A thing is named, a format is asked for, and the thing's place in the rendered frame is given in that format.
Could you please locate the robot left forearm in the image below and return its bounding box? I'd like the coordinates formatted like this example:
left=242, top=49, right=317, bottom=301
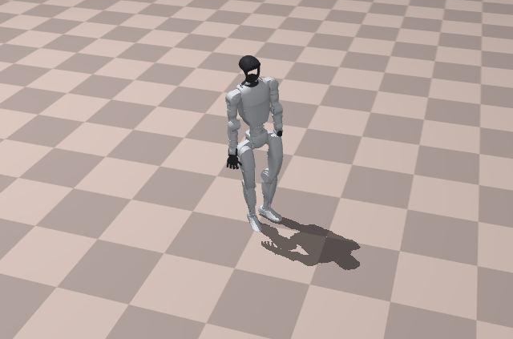
left=272, top=112, right=283, bottom=135

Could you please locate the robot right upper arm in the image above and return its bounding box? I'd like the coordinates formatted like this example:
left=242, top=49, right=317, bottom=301
left=225, top=89, right=240, bottom=131

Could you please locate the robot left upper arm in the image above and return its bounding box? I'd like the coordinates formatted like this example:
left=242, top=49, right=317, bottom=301
left=264, top=77, right=283, bottom=115

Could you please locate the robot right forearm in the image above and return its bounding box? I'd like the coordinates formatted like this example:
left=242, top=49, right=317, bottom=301
left=228, top=122, right=238, bottom=155

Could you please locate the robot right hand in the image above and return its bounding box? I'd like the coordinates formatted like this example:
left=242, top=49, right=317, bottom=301
left=227, top=149, right=242, bottom=169

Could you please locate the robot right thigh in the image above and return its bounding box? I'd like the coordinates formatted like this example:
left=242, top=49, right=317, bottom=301
left=237, top=139, right=256, bottom=190

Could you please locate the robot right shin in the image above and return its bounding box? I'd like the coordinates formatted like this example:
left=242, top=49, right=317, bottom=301
left=242, top=180, right=257, bottom=218

